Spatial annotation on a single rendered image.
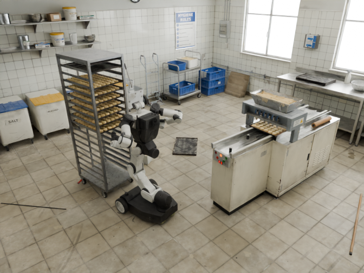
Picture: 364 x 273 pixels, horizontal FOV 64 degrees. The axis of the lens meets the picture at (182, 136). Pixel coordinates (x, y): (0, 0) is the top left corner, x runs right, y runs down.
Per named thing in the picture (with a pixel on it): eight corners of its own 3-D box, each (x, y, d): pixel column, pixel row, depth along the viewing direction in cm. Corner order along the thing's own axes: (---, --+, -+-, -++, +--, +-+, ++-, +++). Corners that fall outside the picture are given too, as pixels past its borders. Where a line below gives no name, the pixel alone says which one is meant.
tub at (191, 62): (185, 63, 742) (185, 55, 733) (199, 66, 715) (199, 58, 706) (175, 66, 718) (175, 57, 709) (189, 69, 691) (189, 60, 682)
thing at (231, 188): (245, 183, 418) (252, 126, 378) (265, 195, 394) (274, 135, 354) (209, 203, 379) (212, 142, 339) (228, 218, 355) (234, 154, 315)
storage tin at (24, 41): (30, 47, 521) (26, 34, 511) (32, 49, 509) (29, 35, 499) (19, 48, 512) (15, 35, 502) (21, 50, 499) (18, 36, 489)
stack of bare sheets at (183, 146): (196, 155, 488) (196, 154, 487) (172, 154, 492) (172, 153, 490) (197, 139, 542) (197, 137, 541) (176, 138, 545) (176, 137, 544)
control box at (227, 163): (215, 158, 345) (215, 148, 338) (230, 167, 328) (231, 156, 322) (213, 159, 343) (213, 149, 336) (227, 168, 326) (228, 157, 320)
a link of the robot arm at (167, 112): (183, 109, 335) (164, 105, 333) (182, 117, 328) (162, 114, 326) (182, 115, 344) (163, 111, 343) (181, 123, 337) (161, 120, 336)
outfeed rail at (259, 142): (324, 114, 429) (325, 109, 426) (326, 114, 427) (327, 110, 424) (229, 157, 319) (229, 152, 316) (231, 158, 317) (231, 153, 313)
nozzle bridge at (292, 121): (255, 119, 411) (258, 96, 396) (303, 137, 361) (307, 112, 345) (240, 125, 393) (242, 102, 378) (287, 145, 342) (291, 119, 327)
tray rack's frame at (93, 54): (135, 181, 419) (124, 53, 339) (106, 198, 384) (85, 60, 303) (108, 165, 455) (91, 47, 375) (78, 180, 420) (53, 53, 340)
